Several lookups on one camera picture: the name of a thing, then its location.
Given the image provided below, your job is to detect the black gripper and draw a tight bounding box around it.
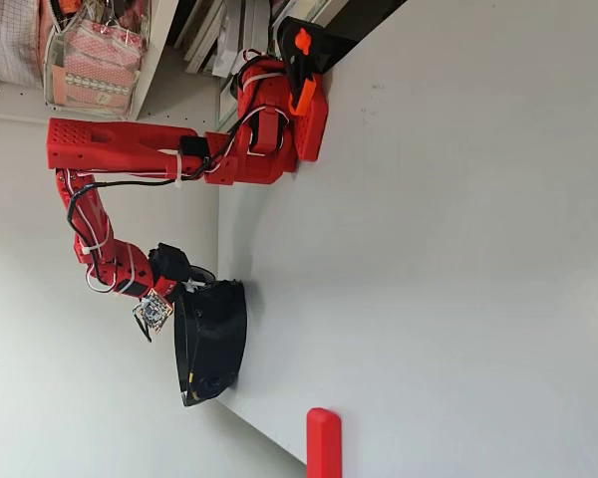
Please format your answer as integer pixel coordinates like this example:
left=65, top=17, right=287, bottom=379
left=147, top=242, right=203, bottom=304

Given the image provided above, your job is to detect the red robot arm base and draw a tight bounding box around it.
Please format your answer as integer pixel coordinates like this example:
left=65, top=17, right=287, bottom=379
left=236, top=52, right=329, bottom=163

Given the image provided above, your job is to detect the pale green flat board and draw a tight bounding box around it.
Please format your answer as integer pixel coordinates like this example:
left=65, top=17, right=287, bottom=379
left=216, top=82, right=243, bottom=133

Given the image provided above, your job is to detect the red rectangular block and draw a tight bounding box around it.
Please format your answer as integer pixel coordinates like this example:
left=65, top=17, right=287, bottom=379
left=306, top=406, right=344, bottom=478

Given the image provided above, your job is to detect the white shelf unit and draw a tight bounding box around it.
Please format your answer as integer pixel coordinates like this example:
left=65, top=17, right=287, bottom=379
left=0, top=0, right=340, bottom=135

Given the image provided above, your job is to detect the clear bag with pink boxes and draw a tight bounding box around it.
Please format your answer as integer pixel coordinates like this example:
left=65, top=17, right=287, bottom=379
left=42, top=0, right=153, bottom=120

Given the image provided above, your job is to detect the black orange table clamp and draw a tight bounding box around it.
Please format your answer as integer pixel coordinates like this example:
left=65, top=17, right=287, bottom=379
left=277, top=15, right=360, bottom=116

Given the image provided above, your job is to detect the white checked cloth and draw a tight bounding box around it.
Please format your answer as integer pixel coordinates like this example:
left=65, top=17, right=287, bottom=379
left=0, top=0, right=44, bottom=89

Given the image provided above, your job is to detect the red mount camera circuit board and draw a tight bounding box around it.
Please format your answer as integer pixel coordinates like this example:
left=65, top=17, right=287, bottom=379
left=132, top=277, right=179, bottom=331

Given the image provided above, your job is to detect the black camera cable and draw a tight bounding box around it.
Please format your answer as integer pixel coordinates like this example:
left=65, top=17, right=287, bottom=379
left=64, top=114, right=243, bottom=345

